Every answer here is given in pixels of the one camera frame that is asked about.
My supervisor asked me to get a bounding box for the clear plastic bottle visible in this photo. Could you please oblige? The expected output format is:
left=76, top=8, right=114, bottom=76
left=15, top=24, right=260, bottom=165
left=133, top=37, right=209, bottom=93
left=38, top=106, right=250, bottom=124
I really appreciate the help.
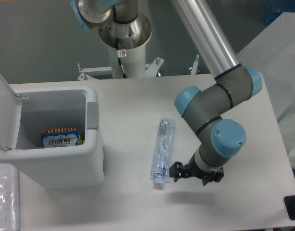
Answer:
left=150, top=118, right=176, bottom=190

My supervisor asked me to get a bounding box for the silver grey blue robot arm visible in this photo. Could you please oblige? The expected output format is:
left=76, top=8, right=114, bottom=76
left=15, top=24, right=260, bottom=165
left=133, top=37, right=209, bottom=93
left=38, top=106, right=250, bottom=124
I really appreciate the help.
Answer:
left=71, top=0, right=262, bottom=184

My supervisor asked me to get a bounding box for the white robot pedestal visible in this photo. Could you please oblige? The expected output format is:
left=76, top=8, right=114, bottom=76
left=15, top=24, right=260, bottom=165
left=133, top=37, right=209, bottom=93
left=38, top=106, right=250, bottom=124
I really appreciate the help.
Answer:
left=76, top=43, right=201, bottom=81

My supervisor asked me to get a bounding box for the clipboard with paper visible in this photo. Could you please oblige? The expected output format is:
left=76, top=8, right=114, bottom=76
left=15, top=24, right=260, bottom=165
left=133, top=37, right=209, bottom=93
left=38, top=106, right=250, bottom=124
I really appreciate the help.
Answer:
left=0, top=163, right=20, bottom=231

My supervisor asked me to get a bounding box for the blue water jug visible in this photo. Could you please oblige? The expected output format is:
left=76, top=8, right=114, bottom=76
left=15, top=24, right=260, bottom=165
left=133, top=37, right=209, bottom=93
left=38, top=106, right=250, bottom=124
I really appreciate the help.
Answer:
left=262, top=0, right=295, bottom=24

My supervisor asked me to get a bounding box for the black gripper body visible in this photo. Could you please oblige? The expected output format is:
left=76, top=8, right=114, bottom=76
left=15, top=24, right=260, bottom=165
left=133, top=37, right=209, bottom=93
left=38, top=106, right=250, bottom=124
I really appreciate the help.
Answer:
left=186, top=156, right=216, bottom=180

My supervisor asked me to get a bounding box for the white trash can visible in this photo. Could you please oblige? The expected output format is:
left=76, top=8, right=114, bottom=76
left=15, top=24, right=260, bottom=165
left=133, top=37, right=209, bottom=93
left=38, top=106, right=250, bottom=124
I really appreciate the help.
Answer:
left=0, top=74, right=104, bottom=189

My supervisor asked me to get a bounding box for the black device at table edge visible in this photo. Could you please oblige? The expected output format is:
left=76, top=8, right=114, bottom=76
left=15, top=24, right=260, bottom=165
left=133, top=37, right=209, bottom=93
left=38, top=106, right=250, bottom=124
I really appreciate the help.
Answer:
left=284, top=195, right=295, bottom=220

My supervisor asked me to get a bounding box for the black cable on pedestal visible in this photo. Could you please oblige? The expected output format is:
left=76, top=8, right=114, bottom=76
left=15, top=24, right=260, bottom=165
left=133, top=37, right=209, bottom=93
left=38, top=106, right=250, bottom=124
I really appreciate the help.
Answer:
left=115, top=38, right=128, bottom=79

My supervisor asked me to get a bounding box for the blue snack bag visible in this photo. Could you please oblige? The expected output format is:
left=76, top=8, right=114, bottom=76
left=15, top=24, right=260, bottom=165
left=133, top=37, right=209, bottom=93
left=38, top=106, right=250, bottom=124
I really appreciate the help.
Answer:
left=41, top=128, right=80, bottom=148

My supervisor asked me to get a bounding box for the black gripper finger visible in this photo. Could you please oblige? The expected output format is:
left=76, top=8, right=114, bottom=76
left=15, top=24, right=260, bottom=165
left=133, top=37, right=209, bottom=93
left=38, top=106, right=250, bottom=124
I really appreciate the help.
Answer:
left=202, top=167, right=224, bottom=185
left=169, top=161, right=190, bottom=183

